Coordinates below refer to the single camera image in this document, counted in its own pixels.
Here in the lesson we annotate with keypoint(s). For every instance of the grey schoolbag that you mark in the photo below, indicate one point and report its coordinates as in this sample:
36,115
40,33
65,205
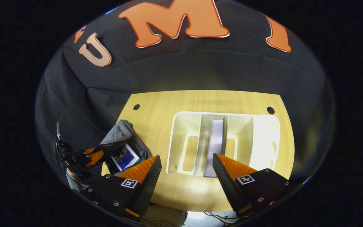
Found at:
121,130

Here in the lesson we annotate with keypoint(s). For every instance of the grey portrait cover book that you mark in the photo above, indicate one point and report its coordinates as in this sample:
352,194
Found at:
215,145

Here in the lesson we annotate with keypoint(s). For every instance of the blue picture cover book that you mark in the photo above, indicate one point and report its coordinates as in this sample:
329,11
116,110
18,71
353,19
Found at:
125,157

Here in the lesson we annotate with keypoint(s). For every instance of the white bookshelf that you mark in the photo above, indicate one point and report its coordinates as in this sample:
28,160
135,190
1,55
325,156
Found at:
241,132

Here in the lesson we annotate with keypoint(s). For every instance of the person's clothing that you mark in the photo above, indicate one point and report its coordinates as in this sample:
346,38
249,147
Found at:
165,217

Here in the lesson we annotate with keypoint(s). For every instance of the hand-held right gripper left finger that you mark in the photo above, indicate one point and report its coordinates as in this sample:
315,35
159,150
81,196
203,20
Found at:
148,186

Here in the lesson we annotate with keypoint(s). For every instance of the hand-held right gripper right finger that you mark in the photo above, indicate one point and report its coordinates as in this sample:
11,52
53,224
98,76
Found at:
227,189

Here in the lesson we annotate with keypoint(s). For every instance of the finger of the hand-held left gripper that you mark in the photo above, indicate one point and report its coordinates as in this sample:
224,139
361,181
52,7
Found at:
95,157

